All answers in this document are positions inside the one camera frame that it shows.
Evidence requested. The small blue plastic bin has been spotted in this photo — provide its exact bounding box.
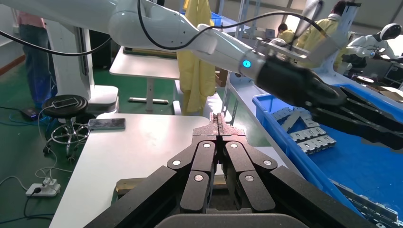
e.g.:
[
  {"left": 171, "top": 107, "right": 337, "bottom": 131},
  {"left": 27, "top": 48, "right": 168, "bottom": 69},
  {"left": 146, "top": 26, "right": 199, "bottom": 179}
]
[{"left": 210, "top": 12, "right": 223, "bottom": 27}]

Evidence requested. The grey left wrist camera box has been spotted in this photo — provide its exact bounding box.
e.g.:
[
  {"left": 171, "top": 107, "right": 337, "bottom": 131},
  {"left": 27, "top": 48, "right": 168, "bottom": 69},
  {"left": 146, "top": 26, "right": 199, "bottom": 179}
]
[{"left": 256, "top": 33, "right": 335, "bottom": 64}]

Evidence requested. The white floor cable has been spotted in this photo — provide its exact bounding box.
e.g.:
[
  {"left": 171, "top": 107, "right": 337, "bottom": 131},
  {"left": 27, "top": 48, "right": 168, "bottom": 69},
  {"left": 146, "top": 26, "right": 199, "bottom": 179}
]
[{"left": 0, "top": 105, "right": 73, "bottom": 190}]

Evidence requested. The long grey metal bar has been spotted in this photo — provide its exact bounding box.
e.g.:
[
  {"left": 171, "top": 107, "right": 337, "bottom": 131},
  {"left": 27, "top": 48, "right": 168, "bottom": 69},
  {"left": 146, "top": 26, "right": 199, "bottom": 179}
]
[{"left": 281, "top": 110, "right": 304, "bottom": 132}]

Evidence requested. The dark long metal strip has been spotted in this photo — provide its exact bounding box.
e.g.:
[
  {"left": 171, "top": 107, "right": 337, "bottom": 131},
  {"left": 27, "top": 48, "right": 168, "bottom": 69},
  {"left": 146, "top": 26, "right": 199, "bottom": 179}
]
[{"left": 330, "top": 179, "right": 400, "bottom": 228}]

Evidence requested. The dark grey smartphone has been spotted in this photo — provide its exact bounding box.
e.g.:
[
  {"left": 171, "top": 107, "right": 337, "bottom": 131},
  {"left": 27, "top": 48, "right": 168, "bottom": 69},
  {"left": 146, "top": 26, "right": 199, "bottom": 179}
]
[{"left": 87, "top": 118, "right": 126, "bottom": 131}]

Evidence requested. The white humanoid robot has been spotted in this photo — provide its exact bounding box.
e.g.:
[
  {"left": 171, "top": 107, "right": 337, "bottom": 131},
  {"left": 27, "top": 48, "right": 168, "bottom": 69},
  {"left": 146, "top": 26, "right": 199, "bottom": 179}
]
[{"left": 341, "top": 22, "right": 403, "bottom": 68}]

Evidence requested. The person in pink shirt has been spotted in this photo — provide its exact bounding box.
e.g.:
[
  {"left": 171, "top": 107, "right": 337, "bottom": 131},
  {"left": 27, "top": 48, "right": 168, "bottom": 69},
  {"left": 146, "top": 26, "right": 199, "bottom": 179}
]
[{"left": 16, "top": 11, "right": 58, "bottom": 111}]

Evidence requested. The black round stool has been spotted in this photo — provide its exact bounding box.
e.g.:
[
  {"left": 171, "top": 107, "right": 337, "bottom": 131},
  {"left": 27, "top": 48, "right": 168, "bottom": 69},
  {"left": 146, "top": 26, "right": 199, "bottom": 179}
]
[{"left": 41, "top": 94, "right": 90, "bottom": 164}]

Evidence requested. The silver smartphone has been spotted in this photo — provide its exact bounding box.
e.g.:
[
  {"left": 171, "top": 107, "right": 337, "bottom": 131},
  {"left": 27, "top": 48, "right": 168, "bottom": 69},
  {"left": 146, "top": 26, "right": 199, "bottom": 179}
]
[{"left": 52, "top": 97, "right": 79, "bottom": 109}]

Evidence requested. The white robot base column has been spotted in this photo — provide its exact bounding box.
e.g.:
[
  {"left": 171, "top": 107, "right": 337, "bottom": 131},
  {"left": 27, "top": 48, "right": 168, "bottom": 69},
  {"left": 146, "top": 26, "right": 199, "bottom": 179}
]
[{"left": 46, "top": 19, "right": 120, "bottom": 114}]

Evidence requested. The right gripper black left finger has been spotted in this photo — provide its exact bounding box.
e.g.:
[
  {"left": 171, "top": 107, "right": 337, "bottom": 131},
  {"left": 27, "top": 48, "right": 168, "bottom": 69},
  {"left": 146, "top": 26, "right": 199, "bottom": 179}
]
[{"left": 84, "top": 113, "right": 219, "bottom": 228}]

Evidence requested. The white slotted metal shelf rack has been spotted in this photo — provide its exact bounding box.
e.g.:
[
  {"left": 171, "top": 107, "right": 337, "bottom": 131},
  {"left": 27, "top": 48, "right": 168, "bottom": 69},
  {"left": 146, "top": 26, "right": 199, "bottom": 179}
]
[{"left": 219, "top": 0, "right": 403, "bottom": 149}]

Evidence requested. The black-haired person in yellow coat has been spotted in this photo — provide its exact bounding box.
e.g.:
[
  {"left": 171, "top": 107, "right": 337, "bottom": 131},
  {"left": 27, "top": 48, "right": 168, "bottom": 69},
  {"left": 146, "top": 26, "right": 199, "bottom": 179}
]
[{"left": 296, "top": 0, "right": 350, "bottom": 68}]

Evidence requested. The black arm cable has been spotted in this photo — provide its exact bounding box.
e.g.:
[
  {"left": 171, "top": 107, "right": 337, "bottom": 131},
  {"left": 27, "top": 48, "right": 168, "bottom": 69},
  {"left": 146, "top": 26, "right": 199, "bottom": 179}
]
[{"left": 0, "top": 0, "right": 330, "bottom": 57}]

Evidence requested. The cardboard box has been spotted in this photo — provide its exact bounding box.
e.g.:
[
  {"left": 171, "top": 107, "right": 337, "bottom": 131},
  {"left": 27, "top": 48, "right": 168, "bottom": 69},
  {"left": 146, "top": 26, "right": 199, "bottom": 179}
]
[{"left": 366, "top": 85, "right": 403, "bottom": 102}]

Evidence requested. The seated person in yellow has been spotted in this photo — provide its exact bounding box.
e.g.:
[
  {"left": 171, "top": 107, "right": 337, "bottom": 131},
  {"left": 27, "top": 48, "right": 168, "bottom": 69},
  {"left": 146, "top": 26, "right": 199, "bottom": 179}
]
[{"left": 278, "top": 22, "right": 298, "bottom": 45}]

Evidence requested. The grey stamped metal bracket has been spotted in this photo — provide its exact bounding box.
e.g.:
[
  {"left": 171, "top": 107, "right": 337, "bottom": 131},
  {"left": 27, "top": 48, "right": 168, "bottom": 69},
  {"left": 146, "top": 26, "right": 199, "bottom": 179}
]
[
  {"left": 271, "top": 107, "right": 295, "bottom": 122},
  {"left": 299, "top": 108, "right": 321, "bottom": 129},
  {"left": 289, "top": 126, "right": 327, "bottom": 143},
  {"left": 297, "top": 134, "right": 337, "bottom": 155}
]

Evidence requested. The white office table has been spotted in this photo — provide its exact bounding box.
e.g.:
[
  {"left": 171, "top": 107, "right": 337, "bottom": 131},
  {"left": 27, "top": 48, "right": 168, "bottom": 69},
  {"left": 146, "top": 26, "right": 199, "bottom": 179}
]
[{"left": 109, "top": 46, "right": 181, "bottom": 114}]

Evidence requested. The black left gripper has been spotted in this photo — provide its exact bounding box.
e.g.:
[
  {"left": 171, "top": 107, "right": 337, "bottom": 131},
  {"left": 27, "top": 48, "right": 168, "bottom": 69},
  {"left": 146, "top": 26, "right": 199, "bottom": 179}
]
[{"left": 255, "top": 55, "right": 403, "bottom": 150}]

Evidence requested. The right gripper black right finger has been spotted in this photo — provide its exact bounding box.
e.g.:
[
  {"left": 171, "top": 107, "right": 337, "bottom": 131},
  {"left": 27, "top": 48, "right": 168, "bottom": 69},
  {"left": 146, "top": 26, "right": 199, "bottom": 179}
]
[{"left": 218, "top": 112, "right": 375, "bottom": 228}]

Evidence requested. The large blue plastic bin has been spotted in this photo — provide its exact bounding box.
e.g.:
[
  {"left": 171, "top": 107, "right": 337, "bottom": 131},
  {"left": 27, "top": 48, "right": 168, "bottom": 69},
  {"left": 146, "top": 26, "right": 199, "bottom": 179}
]
[{"left": 251, "top": 83, "right": 403, "bottom": 228}]

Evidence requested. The white power strip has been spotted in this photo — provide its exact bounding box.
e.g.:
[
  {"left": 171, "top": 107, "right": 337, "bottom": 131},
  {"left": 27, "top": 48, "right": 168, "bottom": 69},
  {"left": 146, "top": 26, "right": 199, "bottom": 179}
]
[{"left": 26, "top": 178, "right": 61, "bottom": 198}]

